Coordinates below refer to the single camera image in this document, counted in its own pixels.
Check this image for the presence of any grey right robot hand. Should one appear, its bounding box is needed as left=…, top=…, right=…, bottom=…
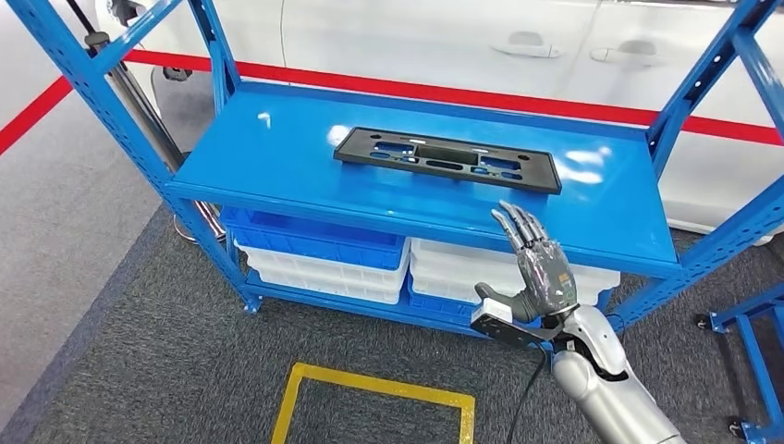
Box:
left=474, top=201, right=581, bottom=324

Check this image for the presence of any black plastic plate frame part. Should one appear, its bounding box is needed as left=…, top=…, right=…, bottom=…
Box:
left=332, top=127, right=563, bottom=196

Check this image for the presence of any blue metal shelf rack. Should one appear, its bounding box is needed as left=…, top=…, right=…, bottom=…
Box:
left=5, top=0, right=784, bottom=339

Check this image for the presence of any white plastic crate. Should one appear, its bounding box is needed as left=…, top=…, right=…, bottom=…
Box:
left=409, top=237, right=621, bottom=308
left=235, top=241, right=410, bottom=306

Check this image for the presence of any yellow floor tape square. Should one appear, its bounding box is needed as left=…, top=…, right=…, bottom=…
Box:
left=270, top=363, right=476, bottom=444

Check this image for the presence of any red barrier belt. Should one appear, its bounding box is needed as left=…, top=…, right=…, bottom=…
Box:
left=125, top=50, right=784, bottom=148
left=0, top=76, right=73, bottom=157

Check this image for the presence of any white car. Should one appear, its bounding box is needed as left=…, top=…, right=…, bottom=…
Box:
left=94, top=0, right=784, bottom=246

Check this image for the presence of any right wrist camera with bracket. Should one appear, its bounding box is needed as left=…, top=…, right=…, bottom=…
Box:
left=470, top=298, right=565, bottom=352

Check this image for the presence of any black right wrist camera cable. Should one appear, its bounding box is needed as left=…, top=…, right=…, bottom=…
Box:
left=505, top=346, right=549, bottom=444

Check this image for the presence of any blue metal cart frame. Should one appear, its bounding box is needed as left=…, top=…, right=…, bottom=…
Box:
left=694, top=288, right=784, bottom=444

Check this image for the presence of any white car door handle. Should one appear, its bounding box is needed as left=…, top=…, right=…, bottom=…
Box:
left=489, top=31, right=566, bottom=60
left=589, top=39, right=668, bottom=68

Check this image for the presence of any dark metal stanchion post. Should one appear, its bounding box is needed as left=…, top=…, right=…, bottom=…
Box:
left=84, top=31, right=229, bottom=241

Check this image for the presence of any thin black barrier strap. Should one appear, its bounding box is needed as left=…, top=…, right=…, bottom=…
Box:
left=64, top=0, right=96, bottom=37

